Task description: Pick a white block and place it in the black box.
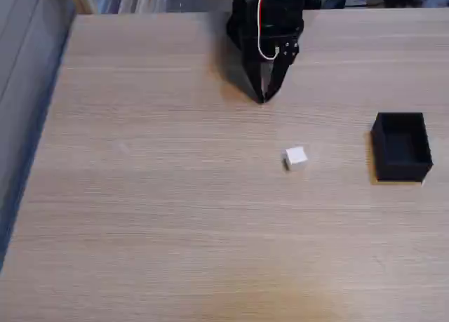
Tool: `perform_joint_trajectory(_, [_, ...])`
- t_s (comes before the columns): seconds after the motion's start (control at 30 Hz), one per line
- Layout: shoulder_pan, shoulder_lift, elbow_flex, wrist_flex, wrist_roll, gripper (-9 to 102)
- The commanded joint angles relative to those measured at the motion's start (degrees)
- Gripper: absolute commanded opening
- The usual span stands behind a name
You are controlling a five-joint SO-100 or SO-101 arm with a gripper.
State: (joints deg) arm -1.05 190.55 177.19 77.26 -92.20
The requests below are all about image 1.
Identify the white cube block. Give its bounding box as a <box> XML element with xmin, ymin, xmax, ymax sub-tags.
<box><xmin>281</xmin><ymin>145</ymin><xmax>309</xmax><ymax>173</ymax></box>

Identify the black open box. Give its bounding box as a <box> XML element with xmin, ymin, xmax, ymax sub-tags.
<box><xmin>370</xmin><ymin>112</ymin><xmax>434</xmax><ymax>182</ymax></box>

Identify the white servo cable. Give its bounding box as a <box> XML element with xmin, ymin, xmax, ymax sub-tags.
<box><xmin>257</xmin><ymin>0</ymin><xmax>284</xmax><ymax>62</ymax></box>

